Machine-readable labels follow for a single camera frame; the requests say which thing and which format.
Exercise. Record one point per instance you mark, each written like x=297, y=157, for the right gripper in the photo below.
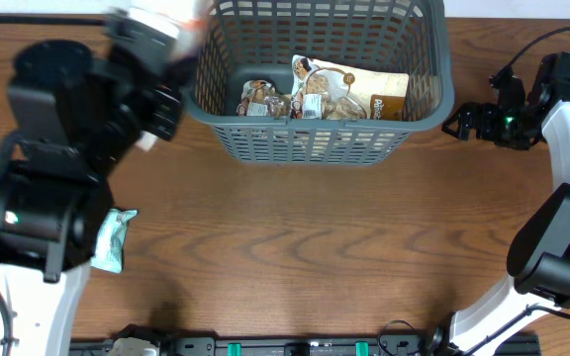
x=483, y=129

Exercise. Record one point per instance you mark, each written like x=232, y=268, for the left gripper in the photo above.
x=157, y=116

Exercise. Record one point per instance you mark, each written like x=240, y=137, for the tissue pack multipack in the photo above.
x=155, y=44

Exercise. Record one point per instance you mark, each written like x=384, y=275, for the mushroom pouch with label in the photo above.
x=259, y=98

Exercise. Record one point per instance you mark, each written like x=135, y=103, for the teal snack pouch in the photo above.
x=108, y=255

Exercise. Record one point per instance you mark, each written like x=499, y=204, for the beige mushroom pouch brown header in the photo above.
x=387, y=108

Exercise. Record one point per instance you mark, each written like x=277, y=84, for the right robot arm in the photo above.
x=537, y=282

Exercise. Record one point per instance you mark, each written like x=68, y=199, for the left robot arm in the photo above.
x=77, y=116

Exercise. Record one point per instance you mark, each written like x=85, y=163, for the grey plastic basket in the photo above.
x=256, y=40

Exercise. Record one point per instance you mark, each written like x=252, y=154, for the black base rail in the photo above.
x=136, y=340

